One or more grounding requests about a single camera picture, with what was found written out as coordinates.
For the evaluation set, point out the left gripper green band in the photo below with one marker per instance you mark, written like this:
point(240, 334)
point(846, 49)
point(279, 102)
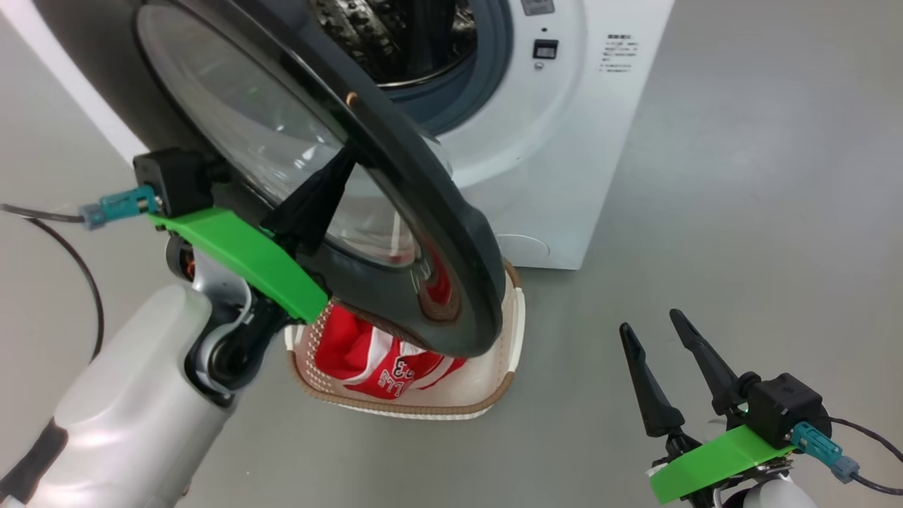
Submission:
point(247, 254)

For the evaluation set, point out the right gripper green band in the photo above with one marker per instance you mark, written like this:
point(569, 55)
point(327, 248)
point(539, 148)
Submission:
point(712, 466)

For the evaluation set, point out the black washing machine door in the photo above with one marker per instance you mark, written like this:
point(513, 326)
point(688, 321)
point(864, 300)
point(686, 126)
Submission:
point(423, 212)

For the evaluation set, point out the red basketball jersey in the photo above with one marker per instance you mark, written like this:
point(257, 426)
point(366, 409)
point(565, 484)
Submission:
point(367, 360)

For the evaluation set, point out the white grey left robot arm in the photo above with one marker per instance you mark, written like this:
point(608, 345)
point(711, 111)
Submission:
point(127, 409)

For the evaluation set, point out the cream laundry basket brown rim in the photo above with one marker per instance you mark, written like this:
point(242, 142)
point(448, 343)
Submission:
point(487, 381)

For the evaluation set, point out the white front-load washing machine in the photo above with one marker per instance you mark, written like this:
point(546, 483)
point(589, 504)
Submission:
point(550, 155)

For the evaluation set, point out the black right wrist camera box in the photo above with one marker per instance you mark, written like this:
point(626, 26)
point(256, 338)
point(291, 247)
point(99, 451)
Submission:
point(783, 409)

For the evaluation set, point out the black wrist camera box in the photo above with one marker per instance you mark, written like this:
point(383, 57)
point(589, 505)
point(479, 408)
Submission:
point(783, 409)
point(173, 180)

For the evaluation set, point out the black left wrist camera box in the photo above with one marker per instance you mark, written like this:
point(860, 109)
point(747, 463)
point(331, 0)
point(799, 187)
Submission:
point(173, 180)

